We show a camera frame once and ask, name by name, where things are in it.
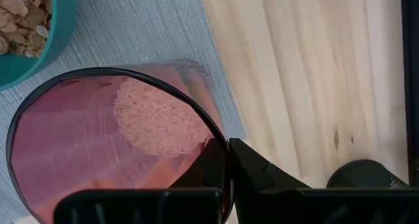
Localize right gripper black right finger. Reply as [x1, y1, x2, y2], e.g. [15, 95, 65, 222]
[228, 138, 419, 224]

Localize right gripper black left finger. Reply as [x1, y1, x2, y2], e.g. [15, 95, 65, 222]
[54, 138, 234, 224]

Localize pink faceted plastic cup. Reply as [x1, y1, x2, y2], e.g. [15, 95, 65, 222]
[5, 61, 237, 224]

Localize teal ribbed bowl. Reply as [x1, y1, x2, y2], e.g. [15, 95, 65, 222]
[0, 0, 79, 92]

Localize black mesh utensil holder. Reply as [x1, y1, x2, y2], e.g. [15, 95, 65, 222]
[326, 159, 410, 189]

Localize grey woven placemat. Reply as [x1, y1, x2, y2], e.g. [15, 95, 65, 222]
[0, 0, 249, 224]

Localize brown cereal flakes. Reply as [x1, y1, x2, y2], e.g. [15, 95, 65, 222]
[0, 0, 54, 59]

